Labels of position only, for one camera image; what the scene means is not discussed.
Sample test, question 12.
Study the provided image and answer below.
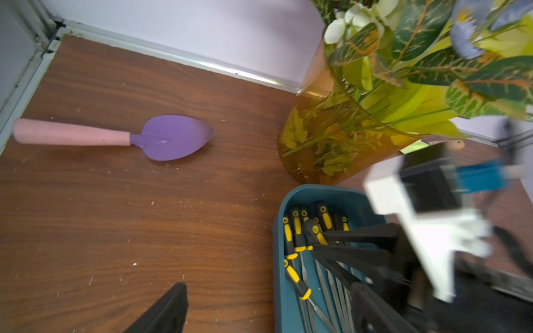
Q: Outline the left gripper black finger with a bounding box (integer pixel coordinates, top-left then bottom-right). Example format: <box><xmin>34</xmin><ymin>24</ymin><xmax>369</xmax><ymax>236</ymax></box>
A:
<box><xmin>124</xmin><ymin>282</ymin><xmax>189</xmax><ymax>333</ymax></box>

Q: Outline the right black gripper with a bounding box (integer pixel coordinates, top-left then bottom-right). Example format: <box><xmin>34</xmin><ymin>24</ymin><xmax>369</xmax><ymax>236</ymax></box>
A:
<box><xmin>313</xmin><ymin>223</ymin><xmax>532</xmax><ymax>332</ymax></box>

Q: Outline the teal plastic storage box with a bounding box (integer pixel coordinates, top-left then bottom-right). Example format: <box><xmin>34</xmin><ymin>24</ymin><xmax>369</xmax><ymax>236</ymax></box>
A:
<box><xmin>273</xmin><ymin>185</ymin><xmax>387</xmax><ymax>332</ymax></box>

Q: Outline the yellow black needle file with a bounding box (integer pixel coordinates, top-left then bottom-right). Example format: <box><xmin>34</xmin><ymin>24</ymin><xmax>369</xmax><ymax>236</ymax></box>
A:
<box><xmin>303</xmin><ymin>219</ymin><xmax>335</xmax><ymax>321</ymax></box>

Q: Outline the file in box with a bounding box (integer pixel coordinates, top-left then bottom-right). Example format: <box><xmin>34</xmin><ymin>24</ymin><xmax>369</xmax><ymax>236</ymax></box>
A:
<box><xmin>283</xmin><ymin>215</ymin><xmax>298</xmax><ymax>261</ymax></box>
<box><xmin>290</xmin><ymin>208</ymin><xmax>308</xmax><ymax>283</ymax></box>
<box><xmin>284</xmin><ymin>259</ymin><xmax>337</xmax><ymax>332</ymax></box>

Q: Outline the amber vase with plants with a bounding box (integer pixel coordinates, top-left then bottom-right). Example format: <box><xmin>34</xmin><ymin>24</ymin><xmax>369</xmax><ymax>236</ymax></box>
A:
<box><xmin>278</xmin><ymin>0</ymin><xmax>532</xmax><ymax>185</ymax></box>

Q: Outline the green trowel wooden handle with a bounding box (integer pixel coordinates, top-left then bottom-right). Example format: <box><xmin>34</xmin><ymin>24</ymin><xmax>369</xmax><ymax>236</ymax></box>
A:
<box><xmin>400</xmin><ymin>140</ymin><xmax>465</xmax><ymax>155</ymax></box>

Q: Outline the purple trowel pink handle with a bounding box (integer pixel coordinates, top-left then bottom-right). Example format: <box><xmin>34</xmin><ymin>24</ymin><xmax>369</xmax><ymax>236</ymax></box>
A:
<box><xmin>12</xmin><ymin>115</ymin><xmax>215</xmax><ymax>162</ymax></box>

